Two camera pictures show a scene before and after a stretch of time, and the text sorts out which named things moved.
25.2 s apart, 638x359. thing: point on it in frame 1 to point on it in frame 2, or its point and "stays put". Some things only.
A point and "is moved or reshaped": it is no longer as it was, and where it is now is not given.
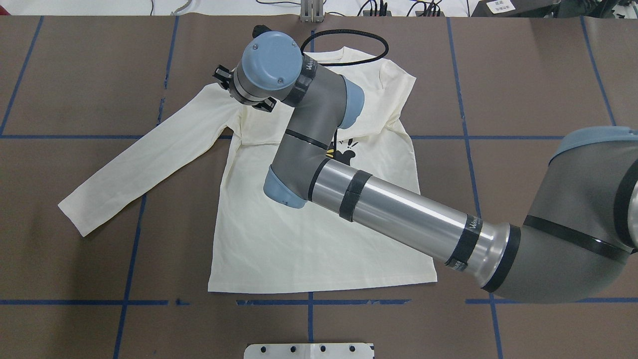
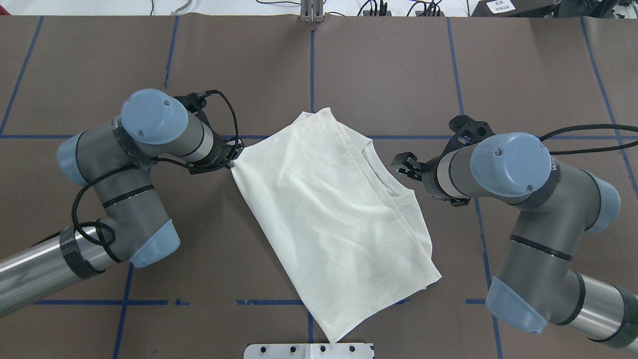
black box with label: x=516 y=8 stays put
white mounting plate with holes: x=309 y=350 stays put
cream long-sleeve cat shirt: x=259 y=245 is moved or reshaped
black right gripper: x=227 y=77 to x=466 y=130
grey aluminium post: x=311 y=11 stays put
